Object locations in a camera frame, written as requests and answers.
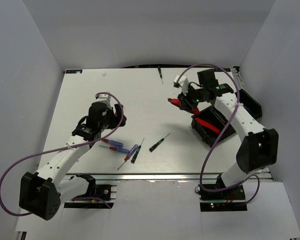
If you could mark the blue label sticker right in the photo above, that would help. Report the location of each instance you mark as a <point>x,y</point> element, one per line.
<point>222,69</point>

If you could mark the blue handle screwdriver tilted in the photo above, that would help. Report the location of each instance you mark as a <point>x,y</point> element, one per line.
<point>128,155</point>

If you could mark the blue label sticker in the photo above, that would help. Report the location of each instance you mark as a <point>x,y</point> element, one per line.
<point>73,71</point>
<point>222,69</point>

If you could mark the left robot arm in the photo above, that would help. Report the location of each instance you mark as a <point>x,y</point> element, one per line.
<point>43,192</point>

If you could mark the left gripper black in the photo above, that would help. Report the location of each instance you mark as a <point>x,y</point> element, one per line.
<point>116,119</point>

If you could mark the green black screwdriver right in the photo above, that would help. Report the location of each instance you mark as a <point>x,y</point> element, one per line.
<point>152,148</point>

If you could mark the blue handle screwdriver lower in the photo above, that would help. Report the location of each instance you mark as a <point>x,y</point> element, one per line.
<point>116,149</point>

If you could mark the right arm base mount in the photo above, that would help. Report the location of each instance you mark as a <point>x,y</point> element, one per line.
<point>233,200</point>

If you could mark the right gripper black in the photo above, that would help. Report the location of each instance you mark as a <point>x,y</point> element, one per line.
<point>184,99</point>

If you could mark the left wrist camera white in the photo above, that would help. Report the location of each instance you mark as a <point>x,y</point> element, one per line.
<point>104,98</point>

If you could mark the red black utility knife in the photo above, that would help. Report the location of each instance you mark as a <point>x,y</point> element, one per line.
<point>182,106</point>

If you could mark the blue handle screwdriver upper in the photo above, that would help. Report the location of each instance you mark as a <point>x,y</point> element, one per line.
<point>112,143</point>

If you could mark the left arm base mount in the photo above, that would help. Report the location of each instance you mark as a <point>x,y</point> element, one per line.
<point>97,196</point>

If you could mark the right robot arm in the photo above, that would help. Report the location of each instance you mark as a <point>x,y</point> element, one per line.
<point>243,147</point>

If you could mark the green black precision screwdriver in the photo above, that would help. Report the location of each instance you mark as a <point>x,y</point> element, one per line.
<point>137,152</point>
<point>160,74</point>

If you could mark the blue label sticker left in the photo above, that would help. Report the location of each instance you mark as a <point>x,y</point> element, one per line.
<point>73,71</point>

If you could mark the black divided container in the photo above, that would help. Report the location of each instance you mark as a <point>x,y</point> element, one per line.
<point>215,118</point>

